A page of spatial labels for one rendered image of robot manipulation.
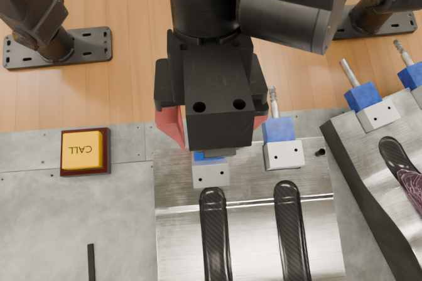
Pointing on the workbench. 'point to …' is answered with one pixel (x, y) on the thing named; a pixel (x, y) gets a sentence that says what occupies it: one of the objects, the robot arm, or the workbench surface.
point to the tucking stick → (91, 262)
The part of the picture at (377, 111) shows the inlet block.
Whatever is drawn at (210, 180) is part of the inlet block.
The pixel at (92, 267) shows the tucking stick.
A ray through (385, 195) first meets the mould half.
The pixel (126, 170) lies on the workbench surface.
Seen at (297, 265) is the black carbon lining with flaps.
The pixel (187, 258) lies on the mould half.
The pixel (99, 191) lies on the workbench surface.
